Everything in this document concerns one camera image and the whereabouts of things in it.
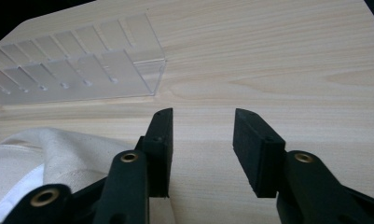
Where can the clear acrylic slotted rack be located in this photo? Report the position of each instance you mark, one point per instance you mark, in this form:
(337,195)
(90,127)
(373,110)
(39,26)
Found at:
(82,71)

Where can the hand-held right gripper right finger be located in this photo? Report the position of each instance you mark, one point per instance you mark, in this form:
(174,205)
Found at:
(256,149)

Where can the white cap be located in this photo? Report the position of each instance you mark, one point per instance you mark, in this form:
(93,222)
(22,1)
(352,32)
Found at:
(66,155)

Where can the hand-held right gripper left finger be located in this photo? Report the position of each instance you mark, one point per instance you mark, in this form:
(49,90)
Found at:
(161,149)

